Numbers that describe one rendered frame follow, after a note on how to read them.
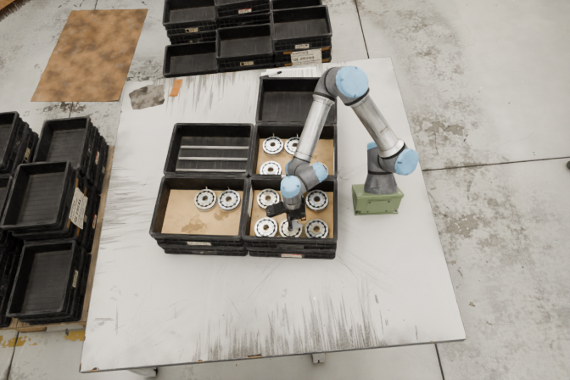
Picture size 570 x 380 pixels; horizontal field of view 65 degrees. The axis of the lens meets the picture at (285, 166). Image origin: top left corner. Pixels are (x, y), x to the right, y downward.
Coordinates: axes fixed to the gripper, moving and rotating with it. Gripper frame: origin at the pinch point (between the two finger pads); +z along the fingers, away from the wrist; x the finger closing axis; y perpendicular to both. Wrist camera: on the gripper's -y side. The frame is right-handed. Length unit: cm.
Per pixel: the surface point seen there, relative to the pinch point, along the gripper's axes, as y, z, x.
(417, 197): 62, 15, 14
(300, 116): 10, 2, 60
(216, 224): -32.9, 1.8, 3.6
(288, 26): 10, 36, 167
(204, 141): -39, 2, 50
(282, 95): 2, 2, 75
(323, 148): 19.5, 2.0, 38.6
